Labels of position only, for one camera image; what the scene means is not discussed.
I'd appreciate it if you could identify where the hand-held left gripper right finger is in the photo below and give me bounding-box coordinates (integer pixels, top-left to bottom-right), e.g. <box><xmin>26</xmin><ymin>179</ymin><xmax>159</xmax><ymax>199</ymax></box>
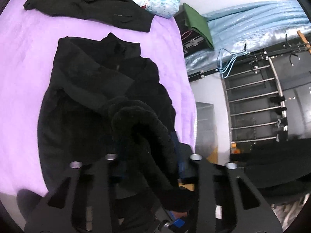
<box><xmin>170</xmin><ymin>131</ymin><xmax>283</xmax><ymax>233</ymax></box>

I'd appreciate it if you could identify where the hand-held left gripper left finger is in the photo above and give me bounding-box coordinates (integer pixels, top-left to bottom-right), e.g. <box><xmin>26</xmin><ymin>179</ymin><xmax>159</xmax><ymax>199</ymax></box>
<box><xmin>24</xmin><ymin>153</ymin><xmax>121</xmax><ymax>233</ymax></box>

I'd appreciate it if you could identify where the black fleece jacket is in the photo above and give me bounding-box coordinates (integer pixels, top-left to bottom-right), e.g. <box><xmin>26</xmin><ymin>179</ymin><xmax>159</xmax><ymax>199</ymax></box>
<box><xmin>38</xmin><ymin>33</ymin><xmax>198</xmax><ymax>233</ymax></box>

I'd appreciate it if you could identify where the pile of black clothes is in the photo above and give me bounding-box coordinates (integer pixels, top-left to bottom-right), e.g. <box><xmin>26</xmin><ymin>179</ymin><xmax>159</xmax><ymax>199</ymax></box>
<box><xmin>230</xmin><ymin>136</ymin><xmax>311</xmax><ymax>197</ymax></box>

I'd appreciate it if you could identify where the light blue clothes hanger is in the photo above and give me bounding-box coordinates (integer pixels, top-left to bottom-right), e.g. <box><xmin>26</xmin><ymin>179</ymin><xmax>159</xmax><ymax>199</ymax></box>
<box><xmin>217</xmin><ymin>49</ymin><xmax>248</xmax><ymax>78</ymax></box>

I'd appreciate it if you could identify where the grey cabinet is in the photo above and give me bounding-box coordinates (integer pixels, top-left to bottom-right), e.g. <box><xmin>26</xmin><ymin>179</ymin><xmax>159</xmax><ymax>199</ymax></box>
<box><xmin>196</xmin><ymin>101</ymin><xmax>218</xmax><ymax>151</ymax></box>

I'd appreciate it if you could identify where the white grey cloth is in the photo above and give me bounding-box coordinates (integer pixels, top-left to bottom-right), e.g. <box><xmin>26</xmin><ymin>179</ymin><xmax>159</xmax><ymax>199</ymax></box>
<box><xmin>270</xmin><ymin>194</ymin><xmax>307</xmax><ymax>227</ymax></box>

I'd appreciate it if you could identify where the metal ladder rack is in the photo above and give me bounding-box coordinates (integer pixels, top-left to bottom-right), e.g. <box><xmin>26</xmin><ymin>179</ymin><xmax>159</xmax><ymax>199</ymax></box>
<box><xmin>221</xmin><ymin>56</ymin><xmax>289</xmax><ymax>148</ymax></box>

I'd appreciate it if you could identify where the purple bed sheet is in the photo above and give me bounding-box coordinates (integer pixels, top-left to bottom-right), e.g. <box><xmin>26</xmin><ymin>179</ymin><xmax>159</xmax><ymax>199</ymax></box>
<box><xmin>0</xmin><ymin>0</ymin><xmax>197</xmax><ymax>214</ymax></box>

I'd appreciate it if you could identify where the green cloth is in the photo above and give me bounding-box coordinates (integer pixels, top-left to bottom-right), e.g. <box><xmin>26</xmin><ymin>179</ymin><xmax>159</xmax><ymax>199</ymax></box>
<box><xmin>182</xmin><ymin>3</ymin><xmax>215</xmax><ymax>51</ymax></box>

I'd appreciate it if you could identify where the wooden stick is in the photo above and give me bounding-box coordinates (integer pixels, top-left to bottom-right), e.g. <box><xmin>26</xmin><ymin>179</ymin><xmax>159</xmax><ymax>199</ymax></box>
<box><xmin>296</xmin><ymin>30</ymin><xmax>311</xmax><ymax>54</ymax></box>

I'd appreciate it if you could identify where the black thin garment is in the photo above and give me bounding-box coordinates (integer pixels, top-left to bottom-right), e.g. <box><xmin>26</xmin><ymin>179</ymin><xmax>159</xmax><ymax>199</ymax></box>
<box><xmin>23</xmin><ymin>0</ymin><xmax>156</xmax><ymax>33</ymax></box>

